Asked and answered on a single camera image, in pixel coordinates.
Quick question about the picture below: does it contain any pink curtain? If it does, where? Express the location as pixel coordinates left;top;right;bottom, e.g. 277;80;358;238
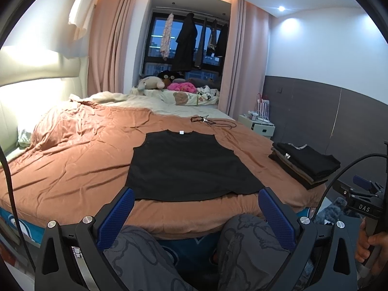
218;0;270;120
88;0;136;96

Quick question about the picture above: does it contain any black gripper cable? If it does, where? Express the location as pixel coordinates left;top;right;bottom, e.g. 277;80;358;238
0;145;37;272

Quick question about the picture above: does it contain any black cable on bed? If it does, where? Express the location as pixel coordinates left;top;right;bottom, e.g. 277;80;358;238
190;113;238;129

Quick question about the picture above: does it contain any folded black top shirt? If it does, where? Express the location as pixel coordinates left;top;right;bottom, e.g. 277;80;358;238
272;143;341;181

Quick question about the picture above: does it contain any person's left leg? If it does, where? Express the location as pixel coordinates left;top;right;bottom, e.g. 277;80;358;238
104;225;194;290

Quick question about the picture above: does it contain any hanging floral garment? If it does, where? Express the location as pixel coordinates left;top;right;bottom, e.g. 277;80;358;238
160;13;174;60

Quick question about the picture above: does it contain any grey fluffy rug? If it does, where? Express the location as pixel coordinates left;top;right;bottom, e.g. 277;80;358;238
314;197;348;225

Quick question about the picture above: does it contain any orange brown bed blanket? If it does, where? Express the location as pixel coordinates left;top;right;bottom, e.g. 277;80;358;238
9;102;325;240

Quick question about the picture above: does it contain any stack of folded clothes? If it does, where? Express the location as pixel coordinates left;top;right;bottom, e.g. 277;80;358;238
268;147;328;190

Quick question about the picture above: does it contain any pink curtain left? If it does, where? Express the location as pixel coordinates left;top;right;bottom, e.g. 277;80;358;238
88;0;136;96

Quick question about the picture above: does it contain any hanging black coat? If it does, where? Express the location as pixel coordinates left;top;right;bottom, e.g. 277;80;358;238
172;13;197;72

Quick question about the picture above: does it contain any blue cartoon bed sheet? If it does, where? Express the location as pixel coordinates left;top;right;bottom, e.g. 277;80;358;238
1;208;45;244

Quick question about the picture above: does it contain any person's leg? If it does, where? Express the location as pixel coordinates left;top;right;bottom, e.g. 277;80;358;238
217;214;289;290
104;225;194;290

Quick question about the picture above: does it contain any white bedside cabinet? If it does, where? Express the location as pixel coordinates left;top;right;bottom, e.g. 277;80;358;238
238;115;275;139

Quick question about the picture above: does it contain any white padded headboard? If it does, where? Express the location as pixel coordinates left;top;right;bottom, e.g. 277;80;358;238
1;46;89;154

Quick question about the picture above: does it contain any person's right leg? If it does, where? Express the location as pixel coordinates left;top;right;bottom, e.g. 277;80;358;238
217;214;289;290

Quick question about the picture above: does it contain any person's right hand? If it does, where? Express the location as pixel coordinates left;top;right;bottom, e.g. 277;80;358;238
354;219;388;277

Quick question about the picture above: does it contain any pink curtain right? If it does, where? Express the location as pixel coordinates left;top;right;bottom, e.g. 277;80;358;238
218;0;270;120

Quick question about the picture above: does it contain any pink plush toy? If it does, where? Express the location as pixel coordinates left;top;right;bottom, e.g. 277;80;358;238
167;82;197;93

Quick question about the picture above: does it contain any black sleeveless shirt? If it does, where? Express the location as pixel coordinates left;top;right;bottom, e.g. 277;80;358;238
126;130;263;202

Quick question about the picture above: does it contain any beige plush toy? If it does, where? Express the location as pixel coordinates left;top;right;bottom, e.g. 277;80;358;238
137;76;165;91

